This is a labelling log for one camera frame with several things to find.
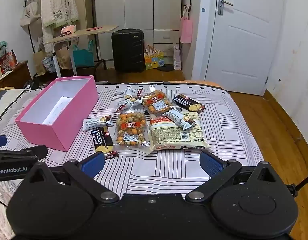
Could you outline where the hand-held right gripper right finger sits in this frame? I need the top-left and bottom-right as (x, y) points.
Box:
(185, 150), (282, 203)

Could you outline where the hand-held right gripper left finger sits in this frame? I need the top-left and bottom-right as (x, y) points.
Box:
(23, 151), (120, 204)

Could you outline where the black cracker packet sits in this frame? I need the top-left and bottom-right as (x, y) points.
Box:
(172, 94), (206, 113)
(90, 126), (119, 160)

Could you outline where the pink cardboard box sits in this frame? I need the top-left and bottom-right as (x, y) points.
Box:
(15, 75), (99, 152)

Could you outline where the large pale snack packet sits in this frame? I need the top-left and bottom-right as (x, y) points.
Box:
(146, 112), (212, 155)

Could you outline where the clear mixed nut packet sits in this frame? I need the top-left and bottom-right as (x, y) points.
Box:
(141, 90), (181, 116)
(113, 112), (150, 151)

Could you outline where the beige quilt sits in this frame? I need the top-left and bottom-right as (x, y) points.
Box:
(0, 87), (28, 123)

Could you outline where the white paper sheet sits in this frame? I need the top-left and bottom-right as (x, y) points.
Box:
(42, 96), (74, 125)

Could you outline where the wooden nightstand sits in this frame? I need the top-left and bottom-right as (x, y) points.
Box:
(0, 60), (33, 89)

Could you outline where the dark shoe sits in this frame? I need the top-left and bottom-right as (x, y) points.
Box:
(24, 76), (46, 90)

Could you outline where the brown paper bag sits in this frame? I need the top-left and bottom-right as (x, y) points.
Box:
(33, 50), (49, 77)
(55, 46), (74, 70)

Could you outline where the grey white plastic bag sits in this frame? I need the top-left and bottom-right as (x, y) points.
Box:
(43, 56), (56, 73)

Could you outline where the black tripod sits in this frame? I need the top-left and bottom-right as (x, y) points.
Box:
(288, 170), (308, 198)

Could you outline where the teal bag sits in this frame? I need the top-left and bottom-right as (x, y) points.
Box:
(73, 40), (95, 67)

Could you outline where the white patterned bag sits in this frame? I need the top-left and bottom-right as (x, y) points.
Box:
(172, 44), (183, 71)

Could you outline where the black suitcase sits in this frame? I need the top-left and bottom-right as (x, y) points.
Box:
(111, 29), (145, 73)

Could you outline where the colourful gift bag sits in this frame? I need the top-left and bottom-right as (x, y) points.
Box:
(144, 45), (165, 70)

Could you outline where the white door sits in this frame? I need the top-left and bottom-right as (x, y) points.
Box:
(205, 0), (286, 97)

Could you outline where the small pink box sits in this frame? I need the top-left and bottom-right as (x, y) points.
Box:
(60, 25), (77, 35)

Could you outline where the white tote bag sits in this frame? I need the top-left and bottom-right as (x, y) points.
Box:
(19, 0), (42, 27)

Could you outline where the wooden folding table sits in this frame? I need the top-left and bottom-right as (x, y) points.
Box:
(44, 25), (119, 78)

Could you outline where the pink paper bag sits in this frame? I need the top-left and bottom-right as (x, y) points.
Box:
(180, 17), (193, 44)

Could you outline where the fluffy cream coat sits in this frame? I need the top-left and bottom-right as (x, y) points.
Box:
(41, 0), (80, 53)

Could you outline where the white wardrobe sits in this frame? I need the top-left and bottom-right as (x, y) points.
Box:
(94, 0), (183, 67)

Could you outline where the silver door handle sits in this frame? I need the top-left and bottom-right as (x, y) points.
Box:
(218, 0), (234, 15)

